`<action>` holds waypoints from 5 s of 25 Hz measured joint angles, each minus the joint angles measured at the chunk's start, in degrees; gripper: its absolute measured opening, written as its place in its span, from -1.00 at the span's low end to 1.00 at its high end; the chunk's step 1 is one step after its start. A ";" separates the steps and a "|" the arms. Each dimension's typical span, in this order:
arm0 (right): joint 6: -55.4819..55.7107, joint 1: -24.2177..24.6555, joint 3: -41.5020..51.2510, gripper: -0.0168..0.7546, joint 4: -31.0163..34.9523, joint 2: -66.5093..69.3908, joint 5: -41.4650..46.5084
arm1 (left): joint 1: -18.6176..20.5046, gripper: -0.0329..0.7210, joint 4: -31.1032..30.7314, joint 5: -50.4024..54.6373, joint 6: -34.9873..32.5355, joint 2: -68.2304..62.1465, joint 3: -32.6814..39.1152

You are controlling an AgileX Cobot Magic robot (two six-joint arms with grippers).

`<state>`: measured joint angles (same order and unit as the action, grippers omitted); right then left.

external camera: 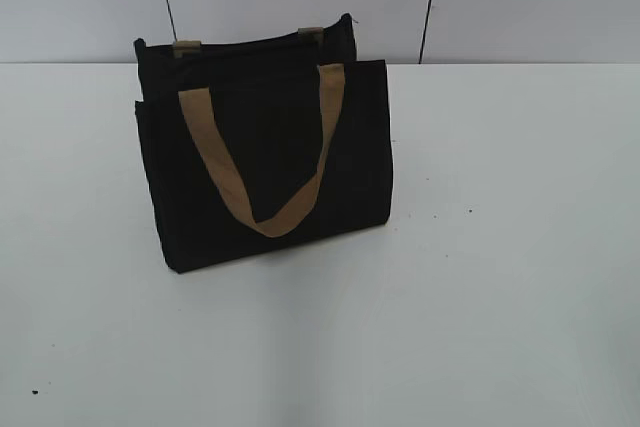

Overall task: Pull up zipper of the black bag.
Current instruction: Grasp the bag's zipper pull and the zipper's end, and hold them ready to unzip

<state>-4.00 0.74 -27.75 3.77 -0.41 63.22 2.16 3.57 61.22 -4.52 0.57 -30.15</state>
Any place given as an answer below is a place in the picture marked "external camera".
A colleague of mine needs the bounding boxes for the black canvas tote bag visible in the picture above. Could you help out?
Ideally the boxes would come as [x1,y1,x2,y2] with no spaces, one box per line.
[134,14,393,273]

